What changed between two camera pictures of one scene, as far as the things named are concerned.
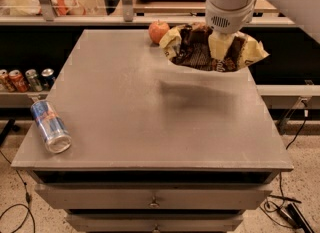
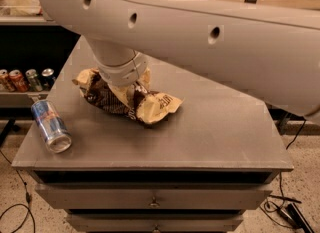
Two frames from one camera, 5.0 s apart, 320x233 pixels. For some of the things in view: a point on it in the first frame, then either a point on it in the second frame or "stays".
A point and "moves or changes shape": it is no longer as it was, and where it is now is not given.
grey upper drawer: [150, 196] stays
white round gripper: [229, 21] → [124, 74]
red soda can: [18, 81] stays
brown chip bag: [190, 45] moves or changes shape
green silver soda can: [34, 83] stays
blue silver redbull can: [54, 134] stays
